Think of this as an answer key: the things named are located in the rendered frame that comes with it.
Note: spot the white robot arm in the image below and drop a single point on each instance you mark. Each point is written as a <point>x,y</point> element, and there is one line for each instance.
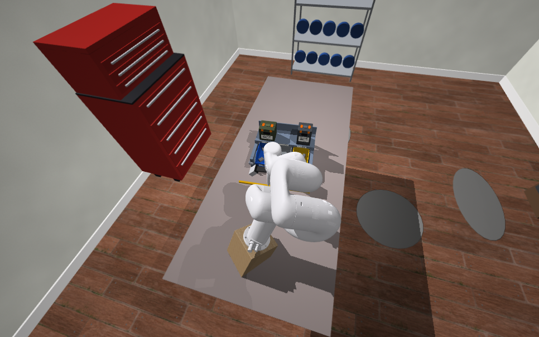
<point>305,218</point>

